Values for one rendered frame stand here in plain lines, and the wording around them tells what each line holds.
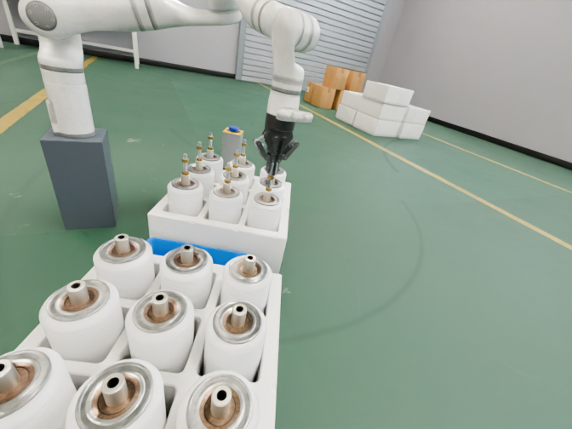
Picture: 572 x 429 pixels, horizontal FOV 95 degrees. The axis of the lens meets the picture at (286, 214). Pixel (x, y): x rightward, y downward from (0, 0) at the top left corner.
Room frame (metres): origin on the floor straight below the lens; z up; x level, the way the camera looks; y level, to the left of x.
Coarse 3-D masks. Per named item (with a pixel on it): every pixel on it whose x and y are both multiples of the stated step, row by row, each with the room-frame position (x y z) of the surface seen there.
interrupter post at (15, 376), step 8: (0, 360) 0.13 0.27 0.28; (8, 360) 0.13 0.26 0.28; (0, 368) 0.13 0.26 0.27; (8, 368) 0.13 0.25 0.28; (0, 376) 0.12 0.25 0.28; (8, 376) 0.12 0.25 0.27; (16, 376) 0.13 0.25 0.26; (0, 384) 0.12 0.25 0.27; (8, 384) 0.12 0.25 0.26; (16, 384) 0.13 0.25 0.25; (0, 392) 0.11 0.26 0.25
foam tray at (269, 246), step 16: (256, 176) 0.98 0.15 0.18; (288, 192) 0.90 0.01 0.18; (160, 208) 0.62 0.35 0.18; (208, 208) 0.67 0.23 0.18; (288, 208) 0.78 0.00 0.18; (160, 224) 0.58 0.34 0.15; (176, 224) 0.59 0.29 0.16; (192, 224) 0.59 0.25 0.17; (208, 224) 0.59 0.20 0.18; (224, 224) 0.61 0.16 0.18; (240, 224) 0.63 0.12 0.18; (176, 240) 0.59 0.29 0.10; (192, 240) 0.59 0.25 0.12; (208, 240) 0.59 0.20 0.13; (224, 240) 0.59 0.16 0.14; (240, 240) 0.60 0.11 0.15; (256, 240) 0.60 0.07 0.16; (272, 240) 0.60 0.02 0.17; (256, 256) 0.60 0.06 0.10; (272, 256) 0.60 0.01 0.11; (272, 272) 0.60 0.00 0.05
